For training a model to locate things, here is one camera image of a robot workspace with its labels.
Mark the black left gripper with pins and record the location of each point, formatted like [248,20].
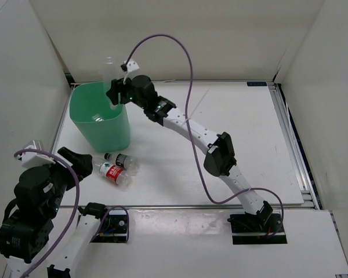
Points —
[82,163]

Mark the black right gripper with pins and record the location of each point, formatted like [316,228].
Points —
[116,86]

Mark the clear bottle blue cap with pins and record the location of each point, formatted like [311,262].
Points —
[110,72]

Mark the clear bottle red label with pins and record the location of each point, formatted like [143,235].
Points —
[115,174]

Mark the clear bottle black label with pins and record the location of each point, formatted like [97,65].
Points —
[129,163]

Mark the clear bottle white label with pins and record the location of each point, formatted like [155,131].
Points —
[97,118]

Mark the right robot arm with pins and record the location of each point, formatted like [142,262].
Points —
[218,149]

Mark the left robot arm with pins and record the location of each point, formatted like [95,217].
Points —
[28,218]

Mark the green plastic bin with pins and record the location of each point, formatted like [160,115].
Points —
[112,134]

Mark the blue label sticker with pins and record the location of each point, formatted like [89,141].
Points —
[256,84]

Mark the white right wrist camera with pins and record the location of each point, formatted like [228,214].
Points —
[130,66]

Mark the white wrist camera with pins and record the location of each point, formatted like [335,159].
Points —
[33,159]
[130,66]

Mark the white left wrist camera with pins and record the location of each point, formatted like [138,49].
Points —
[33,159]

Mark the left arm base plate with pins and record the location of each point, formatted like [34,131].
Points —
[115,228]

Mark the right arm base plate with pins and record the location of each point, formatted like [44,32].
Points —
[245,231]

